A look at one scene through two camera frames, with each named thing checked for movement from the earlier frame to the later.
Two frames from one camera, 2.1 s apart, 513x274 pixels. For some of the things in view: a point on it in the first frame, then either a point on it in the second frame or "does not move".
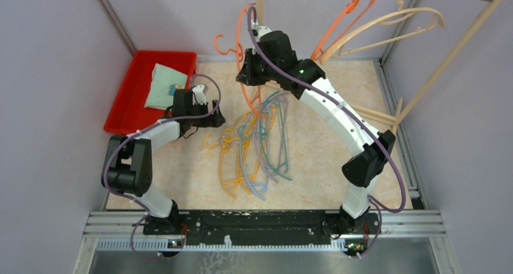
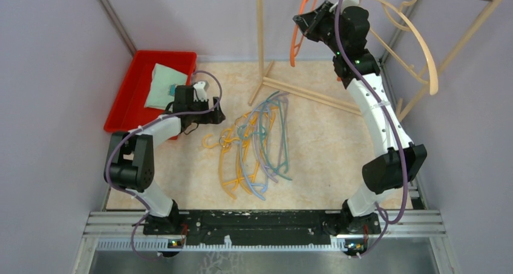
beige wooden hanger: [401, 13] -> [433, 83]
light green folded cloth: [164, 82] does not move
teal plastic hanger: [244, 131] does not move
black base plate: [179, 226] does not move
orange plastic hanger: [238, 49] -> [295, 47]
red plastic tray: [129, 114] does not move
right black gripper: [248, 76] -> [309, 22]
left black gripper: [215, 120] does not move
